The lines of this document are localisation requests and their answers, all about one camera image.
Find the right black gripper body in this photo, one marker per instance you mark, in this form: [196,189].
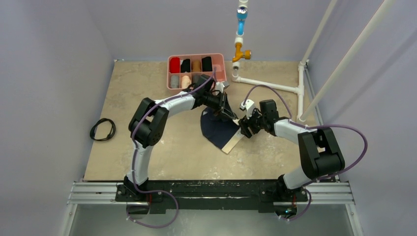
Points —
[249,123]

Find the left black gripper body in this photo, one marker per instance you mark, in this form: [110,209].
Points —
[215,103]

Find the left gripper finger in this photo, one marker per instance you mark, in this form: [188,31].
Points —
[220,116]
[228,111]

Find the pink divided organizer tray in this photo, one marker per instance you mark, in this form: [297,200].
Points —
[218,68]

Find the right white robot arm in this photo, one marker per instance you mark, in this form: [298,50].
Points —
[319,151]

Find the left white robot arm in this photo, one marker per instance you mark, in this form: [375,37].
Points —
[149,121]

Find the dark grey rolled cloth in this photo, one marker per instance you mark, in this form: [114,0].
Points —
[196,78]

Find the peach rolled cloth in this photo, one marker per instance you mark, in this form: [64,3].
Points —
[185,82]

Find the black rolled cloth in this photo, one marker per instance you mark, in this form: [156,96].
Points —
[206,63]
[185,66]

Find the brown rolled cloth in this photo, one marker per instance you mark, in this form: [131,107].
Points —
[196,66]

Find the orange pipe valve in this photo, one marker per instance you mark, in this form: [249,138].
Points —
[241,54]

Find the red rolled cloth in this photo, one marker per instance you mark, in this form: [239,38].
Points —
[174,65]

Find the blue pipe valve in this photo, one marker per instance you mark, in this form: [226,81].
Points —
[242,13]

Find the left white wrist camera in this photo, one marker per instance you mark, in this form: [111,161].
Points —
[221,86]

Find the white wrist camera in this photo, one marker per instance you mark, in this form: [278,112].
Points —
[248,106]
[221,86]

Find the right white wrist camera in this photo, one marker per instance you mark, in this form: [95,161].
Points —
[248,106]

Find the white pvc pipe frame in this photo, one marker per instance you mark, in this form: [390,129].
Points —
[302,29]

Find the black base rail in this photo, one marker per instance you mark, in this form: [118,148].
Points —
[262,195]

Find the aluminium extrusion frame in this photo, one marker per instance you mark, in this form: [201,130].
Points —
[104,193]

